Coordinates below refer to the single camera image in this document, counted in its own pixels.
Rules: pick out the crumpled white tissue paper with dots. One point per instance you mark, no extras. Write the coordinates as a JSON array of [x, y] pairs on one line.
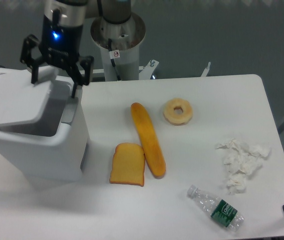
[[241, 161]]

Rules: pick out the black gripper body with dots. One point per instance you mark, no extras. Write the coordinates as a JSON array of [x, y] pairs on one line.
[[60, 43]]

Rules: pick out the white trash can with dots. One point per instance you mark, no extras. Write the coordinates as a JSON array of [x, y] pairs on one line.
[[53, 147]]

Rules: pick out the white metal table frame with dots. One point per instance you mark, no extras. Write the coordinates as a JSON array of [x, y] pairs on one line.
[[148, 71]]

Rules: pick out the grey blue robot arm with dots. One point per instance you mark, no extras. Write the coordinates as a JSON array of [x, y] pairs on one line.
[[70, 13]]

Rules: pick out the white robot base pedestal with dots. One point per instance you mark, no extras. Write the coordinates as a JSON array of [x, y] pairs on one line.
[[119, 46]]

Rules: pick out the clear plastic water bottle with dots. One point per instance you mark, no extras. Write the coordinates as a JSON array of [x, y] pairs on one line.
[[216, 208]]

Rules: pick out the white trash can lid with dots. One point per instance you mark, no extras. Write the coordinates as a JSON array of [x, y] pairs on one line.
[[21, 101]]

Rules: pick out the pale glazed donut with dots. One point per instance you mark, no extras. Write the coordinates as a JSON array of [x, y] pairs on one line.
[[178, 111]]

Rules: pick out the long orange baguette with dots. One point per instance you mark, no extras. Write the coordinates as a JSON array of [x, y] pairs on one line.
[[148, 138]]

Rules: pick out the toast bread slice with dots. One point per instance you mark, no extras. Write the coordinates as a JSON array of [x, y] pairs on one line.
[[128, 165]]

